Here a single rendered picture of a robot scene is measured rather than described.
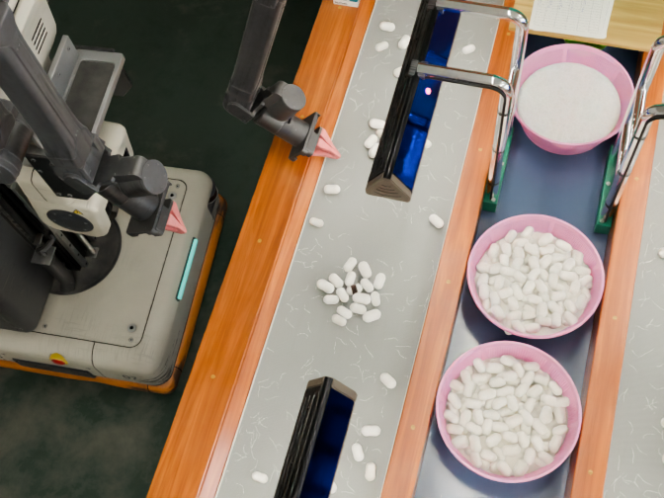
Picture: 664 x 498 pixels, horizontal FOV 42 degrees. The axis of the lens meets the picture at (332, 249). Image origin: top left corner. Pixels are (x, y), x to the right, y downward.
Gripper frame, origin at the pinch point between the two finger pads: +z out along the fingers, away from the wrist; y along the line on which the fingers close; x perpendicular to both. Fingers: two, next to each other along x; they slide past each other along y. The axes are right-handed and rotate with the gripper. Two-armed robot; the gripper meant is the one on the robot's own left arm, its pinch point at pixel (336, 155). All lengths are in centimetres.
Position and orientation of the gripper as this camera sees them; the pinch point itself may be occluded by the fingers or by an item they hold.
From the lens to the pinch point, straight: 188.7
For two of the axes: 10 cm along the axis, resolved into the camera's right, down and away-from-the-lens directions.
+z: 8.1, 4.3, 4.0
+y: 2.8, -8.8, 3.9
